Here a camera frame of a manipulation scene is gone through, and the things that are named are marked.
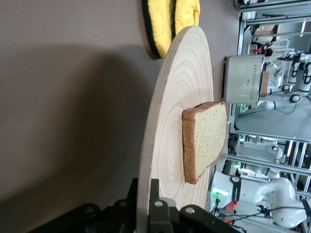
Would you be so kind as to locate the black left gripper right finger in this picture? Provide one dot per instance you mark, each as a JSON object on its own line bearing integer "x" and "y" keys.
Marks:
{"x": 158, "y": 213}

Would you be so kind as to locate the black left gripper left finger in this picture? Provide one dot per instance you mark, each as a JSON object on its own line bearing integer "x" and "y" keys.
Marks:
{"x": 126, "y": 213}

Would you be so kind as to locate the brown bread slice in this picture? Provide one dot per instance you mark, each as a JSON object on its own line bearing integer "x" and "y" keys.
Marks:
{"x": 209, "y": 138}

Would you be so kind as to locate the round wooden plate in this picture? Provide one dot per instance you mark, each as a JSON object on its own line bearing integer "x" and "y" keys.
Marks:
{"x": 175, "y": 97}

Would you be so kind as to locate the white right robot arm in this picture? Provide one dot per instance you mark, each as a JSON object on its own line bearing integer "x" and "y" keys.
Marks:
{"x": 274, "y": 196}

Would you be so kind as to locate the beige chrome-topped toaster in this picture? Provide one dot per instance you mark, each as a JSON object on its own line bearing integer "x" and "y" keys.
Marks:
{"x": 241, "y": 80}

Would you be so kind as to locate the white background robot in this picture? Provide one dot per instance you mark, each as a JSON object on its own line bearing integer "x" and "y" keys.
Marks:
{"x": 273, "y": 72}
{"x": 300, "y": 77}

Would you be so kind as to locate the yellow quilted oven mitt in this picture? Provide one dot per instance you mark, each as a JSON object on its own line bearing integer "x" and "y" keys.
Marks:
{"x": 160, "y": 26}
{"x": 185, "y": 14}

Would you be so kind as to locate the aluminium cell frame structure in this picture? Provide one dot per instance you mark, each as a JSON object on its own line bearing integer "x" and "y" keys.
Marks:
{"x": 243, "y": 36}

